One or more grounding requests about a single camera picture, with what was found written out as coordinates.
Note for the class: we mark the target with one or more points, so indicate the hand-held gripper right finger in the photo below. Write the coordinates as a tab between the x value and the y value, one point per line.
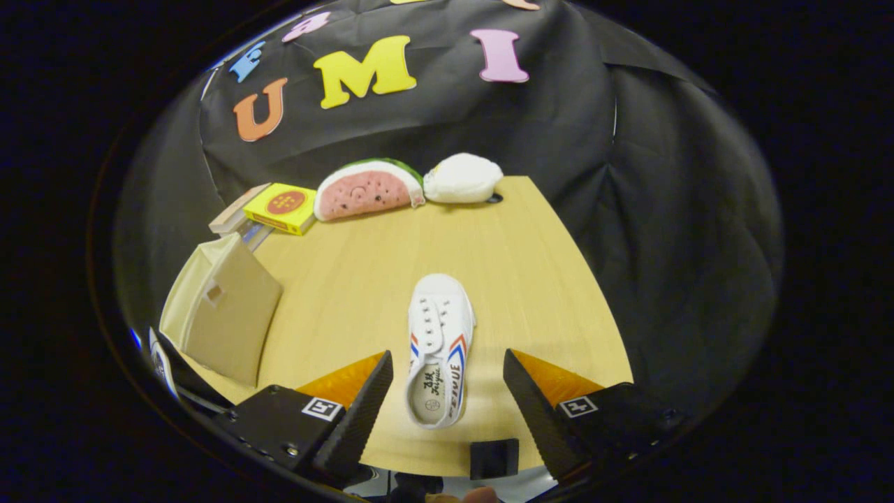
538	416

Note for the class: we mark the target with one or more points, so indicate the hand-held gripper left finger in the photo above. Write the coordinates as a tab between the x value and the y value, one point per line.
360	412

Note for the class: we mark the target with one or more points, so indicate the white canvas shoe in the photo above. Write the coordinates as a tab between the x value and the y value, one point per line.
440	328

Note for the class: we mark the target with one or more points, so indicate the black square block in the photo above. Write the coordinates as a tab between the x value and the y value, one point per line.
494	459

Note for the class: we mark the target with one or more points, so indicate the blue book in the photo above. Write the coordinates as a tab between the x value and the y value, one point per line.
257	235

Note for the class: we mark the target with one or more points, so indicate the yellow book with red circle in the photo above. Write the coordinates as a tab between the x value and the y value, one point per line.
283	206

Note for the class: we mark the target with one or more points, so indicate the watermelon slice plush toy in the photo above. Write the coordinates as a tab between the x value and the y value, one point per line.
367	192

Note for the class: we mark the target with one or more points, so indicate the white plush toy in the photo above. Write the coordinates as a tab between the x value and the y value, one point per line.
462	178

